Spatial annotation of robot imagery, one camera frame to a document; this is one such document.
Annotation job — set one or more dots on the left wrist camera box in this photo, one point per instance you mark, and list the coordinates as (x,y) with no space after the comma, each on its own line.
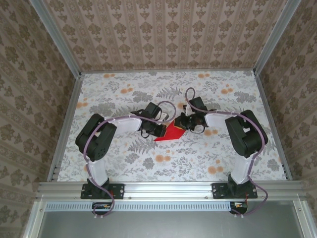
(165,116)

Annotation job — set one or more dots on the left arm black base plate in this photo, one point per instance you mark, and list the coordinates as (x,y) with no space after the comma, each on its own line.
(119,191)

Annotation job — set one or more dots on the long aluminium mounting rail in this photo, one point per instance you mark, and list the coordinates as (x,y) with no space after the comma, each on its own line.
(168,189)

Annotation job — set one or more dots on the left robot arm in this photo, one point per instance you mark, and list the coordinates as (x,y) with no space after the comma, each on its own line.
(94,138)

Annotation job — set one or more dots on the grey metal panel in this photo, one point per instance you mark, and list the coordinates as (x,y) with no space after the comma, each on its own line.
(173,225)

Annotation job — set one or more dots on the aluminium frame post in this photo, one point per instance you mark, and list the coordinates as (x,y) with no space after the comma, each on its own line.
(55,37)
(272,37)

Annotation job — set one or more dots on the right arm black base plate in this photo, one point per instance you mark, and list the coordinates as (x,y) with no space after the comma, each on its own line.
(219,191)

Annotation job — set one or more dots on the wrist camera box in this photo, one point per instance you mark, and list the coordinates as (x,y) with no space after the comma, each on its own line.
(165,116)
(185,109)

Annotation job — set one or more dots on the red square paper sheet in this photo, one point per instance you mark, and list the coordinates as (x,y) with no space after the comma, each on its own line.
(171,135)

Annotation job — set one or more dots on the aluminium table side rail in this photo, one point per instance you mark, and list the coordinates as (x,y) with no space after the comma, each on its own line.
(268,109)
(70,114)

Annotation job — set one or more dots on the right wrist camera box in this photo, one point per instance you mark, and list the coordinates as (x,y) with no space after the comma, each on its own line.
(185,109)

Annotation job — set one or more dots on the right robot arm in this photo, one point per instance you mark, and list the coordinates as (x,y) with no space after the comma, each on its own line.
(247,136)

